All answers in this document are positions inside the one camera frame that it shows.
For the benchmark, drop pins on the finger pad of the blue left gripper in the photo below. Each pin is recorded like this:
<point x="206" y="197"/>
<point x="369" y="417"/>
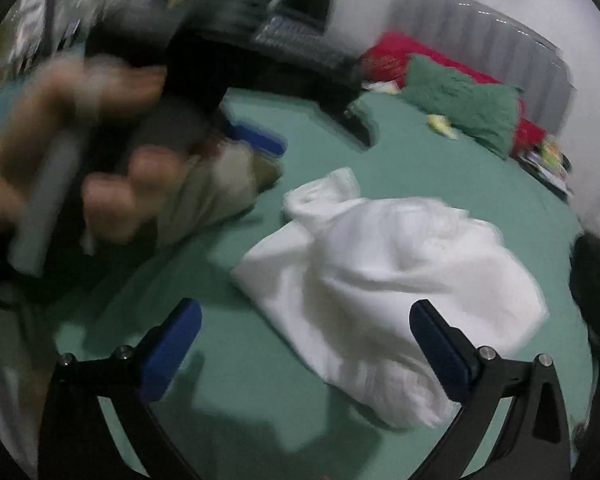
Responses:
<point x="261" y="140"/>

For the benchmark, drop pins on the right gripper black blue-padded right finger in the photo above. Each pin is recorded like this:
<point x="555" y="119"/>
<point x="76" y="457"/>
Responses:
<point x="534" y="440"/>

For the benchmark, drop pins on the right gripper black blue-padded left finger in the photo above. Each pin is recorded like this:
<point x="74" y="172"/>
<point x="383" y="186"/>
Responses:
<point x="75" y="441"/>

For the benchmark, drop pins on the white large garment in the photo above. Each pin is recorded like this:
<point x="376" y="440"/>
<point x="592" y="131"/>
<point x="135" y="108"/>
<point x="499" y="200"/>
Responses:
<point x="338" y="280"/>

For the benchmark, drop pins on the person's left hand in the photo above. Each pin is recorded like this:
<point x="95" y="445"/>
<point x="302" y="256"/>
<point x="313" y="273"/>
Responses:
<point x="67" y="92"/>

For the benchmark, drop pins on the khaki grey folded garment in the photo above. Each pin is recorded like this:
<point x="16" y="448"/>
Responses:
<point x="215" y="189"/>

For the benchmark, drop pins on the red pillow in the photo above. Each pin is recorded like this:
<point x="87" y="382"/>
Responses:
<point x="387" y="61"/>

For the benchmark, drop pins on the yellow small cloth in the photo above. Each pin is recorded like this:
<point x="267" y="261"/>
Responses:
<point x="441" y="125"/>

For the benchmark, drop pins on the green bed sheet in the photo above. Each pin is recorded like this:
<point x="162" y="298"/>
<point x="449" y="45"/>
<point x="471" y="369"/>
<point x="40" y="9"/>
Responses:
<point x="305" y="366"/>

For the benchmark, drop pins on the green pillow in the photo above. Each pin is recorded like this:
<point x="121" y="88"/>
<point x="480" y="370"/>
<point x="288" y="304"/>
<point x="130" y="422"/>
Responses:
<point x="488" y="113"/>

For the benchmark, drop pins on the grey padded headboard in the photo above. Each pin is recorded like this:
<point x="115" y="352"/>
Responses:
<point x="491" y="42"/>

